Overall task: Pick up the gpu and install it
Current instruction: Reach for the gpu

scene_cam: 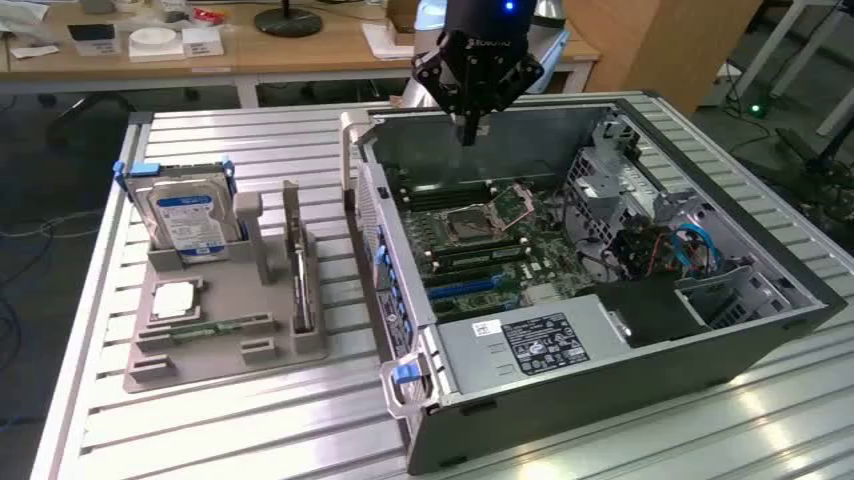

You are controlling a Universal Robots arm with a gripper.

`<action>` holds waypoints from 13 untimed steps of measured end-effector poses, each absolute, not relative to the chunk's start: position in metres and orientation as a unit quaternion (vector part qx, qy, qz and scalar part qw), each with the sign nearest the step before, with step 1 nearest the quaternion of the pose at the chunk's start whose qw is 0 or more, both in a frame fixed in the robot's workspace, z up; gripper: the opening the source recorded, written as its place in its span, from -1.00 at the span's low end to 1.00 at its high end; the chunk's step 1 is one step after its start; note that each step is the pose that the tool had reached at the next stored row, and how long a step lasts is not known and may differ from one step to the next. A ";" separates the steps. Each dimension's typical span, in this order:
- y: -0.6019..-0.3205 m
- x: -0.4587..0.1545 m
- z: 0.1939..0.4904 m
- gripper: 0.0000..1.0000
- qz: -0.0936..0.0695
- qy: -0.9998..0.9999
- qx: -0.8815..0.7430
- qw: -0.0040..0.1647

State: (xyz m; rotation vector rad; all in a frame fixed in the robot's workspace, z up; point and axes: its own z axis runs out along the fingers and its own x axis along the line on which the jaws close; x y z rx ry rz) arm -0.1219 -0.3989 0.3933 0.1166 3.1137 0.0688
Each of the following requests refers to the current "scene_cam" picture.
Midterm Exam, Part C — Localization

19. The open cardboard box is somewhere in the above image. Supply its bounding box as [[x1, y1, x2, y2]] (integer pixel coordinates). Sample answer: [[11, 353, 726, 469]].
[[386, 0, 423, 34]]

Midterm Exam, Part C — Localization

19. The black graphics card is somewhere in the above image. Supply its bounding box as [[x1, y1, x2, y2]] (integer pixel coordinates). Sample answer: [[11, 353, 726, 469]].
[[289, 219, 316, 335]]

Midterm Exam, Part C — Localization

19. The black installed RAM stick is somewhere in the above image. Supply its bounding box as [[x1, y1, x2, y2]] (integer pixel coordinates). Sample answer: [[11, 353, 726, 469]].
[[431, 241, 527, 271]]

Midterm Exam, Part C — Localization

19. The green RAM stick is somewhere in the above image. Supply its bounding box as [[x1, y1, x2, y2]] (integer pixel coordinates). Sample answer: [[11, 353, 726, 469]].
[[169, 319, 259, 344]]

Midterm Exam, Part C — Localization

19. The black office chair base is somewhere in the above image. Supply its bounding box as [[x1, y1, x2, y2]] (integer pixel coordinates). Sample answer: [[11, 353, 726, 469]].
[[37, 89, 201, 147]]

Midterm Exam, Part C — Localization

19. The white table frame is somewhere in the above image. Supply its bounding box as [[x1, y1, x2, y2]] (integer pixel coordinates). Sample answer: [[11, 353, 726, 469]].
[[730, 0, 854, 137]]

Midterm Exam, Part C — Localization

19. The blue wire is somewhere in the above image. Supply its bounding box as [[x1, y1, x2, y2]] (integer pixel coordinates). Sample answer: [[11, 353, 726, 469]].
[[670, 227, 723, 274]]

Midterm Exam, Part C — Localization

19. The black open PC case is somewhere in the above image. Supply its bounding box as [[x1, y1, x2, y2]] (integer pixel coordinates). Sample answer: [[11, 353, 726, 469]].
[[339, 97, 850, 476]]

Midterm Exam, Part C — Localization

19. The blue floor cable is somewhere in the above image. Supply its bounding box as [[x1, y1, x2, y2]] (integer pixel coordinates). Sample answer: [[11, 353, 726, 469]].
[[0, 239, 56, 432]]

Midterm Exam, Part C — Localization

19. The wooden cabinet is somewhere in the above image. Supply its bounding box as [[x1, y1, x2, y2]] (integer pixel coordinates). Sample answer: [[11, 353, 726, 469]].
[[552, 0, 766, 117]]

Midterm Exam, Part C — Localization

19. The white square bowl box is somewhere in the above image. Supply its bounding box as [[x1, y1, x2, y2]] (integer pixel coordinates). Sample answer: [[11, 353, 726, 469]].
[[127, 27, 188, 64]]

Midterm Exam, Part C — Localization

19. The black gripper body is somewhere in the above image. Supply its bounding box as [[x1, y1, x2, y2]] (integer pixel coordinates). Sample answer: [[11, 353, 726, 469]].
[[436, 0, 535, 115]]

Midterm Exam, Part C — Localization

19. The metal socket cover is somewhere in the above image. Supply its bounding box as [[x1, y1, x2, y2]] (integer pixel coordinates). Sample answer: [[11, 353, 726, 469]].
[[490, 183, 536, 224]]

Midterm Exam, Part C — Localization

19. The CPU socket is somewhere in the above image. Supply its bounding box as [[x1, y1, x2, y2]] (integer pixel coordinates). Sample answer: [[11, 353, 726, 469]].
[[443, 203, 499, 237]]

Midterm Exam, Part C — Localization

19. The blue disk caddy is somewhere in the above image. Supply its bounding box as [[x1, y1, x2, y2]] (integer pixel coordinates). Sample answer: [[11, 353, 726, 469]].
[[111, 157, 240, 251]]

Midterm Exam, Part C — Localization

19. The grey parts rack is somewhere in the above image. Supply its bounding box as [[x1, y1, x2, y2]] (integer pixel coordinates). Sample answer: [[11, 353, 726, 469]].
[[121, 178, 332, 395]]

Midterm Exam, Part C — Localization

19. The wooden desk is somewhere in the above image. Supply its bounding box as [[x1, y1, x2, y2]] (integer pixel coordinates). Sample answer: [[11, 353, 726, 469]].
[[0, 0, 602, 109]]

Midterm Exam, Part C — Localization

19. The green motherboard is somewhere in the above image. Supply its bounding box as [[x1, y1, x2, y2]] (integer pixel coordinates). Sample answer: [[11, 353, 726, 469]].
[[390, 167, 602, 322]]

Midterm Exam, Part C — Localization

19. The silver CPU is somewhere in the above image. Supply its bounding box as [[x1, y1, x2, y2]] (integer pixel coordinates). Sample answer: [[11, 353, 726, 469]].
[[149, 283, 199, 319]]

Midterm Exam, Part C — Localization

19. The black floor stand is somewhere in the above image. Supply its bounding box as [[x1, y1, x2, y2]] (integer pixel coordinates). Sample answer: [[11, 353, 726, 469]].
[[772, 102, 854, 177]]

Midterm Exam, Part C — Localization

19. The black round lamp base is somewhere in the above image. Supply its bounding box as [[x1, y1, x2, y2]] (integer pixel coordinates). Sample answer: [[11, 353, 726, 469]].
[[252, 0, 325, 39]]

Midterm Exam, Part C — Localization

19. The blue expansion slot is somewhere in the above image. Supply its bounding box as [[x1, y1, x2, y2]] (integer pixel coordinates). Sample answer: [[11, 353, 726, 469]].
[[426, 277, 506, 301]]

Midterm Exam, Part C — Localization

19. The metal disk bay cage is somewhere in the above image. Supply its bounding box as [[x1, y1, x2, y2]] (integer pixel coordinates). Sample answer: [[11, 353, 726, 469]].
[[566, 119, 668, 236]]

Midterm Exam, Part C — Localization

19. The white paper stack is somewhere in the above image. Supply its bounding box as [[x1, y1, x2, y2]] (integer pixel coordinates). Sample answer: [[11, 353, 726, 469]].
[[361, 22, 419, 62]]

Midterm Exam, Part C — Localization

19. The white box with black top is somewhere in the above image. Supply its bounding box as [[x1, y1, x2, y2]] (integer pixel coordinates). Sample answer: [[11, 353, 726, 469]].
[[65, 23, 124, 57]]

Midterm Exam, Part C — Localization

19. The small white box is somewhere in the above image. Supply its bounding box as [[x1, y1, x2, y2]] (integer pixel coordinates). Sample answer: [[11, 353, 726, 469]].
[[180, 27, 224, 59]]

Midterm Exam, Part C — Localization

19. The hard disk with blue label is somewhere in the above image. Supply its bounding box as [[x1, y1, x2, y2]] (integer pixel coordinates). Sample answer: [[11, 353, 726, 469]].
[[131, 172, 241, 264]]

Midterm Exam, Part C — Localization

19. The grey power supply unit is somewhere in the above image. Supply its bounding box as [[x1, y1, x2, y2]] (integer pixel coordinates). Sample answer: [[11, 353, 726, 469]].
[[426, 294, 632, 394]]

